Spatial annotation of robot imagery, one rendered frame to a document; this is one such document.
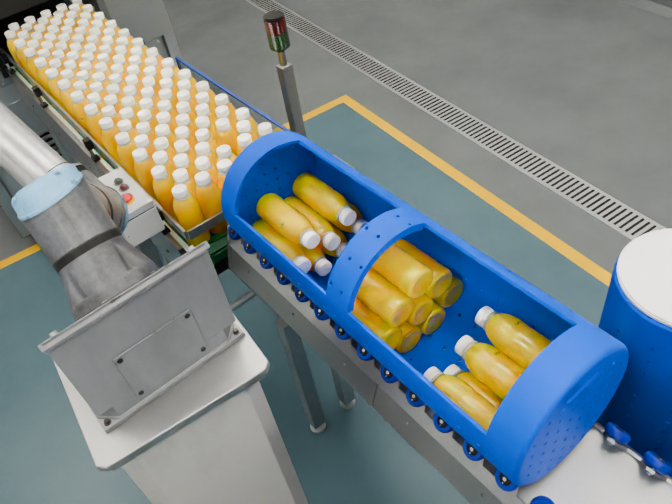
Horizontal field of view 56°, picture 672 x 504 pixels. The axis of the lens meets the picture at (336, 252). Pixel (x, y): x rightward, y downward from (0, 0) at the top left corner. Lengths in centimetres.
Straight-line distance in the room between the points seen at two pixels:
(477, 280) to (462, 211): 174
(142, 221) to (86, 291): 63
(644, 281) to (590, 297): 134
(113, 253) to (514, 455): 68
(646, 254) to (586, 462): 45
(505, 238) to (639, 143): 96
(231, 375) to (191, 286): 19
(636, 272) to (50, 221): 109
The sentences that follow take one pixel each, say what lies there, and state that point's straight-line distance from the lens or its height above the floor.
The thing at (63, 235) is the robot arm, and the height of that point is 144.
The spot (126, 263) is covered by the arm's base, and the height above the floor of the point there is 137.
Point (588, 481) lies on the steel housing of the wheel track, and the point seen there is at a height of 93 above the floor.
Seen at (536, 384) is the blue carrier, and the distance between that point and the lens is 98.
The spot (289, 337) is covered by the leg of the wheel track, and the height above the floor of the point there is 57.
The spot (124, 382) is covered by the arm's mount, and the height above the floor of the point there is 123.
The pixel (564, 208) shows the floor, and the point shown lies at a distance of 308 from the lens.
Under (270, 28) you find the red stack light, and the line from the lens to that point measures 194.
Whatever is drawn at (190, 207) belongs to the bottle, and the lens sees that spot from 166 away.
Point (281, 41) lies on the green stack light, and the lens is 196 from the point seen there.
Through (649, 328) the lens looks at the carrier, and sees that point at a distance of 136.
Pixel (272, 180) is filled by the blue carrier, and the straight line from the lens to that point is 154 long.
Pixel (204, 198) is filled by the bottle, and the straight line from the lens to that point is 168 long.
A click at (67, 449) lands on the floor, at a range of 267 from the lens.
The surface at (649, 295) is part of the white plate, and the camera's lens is 137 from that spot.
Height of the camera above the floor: 204
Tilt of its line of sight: 45 degrees down
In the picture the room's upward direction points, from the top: 11 degrees counter-clockwise
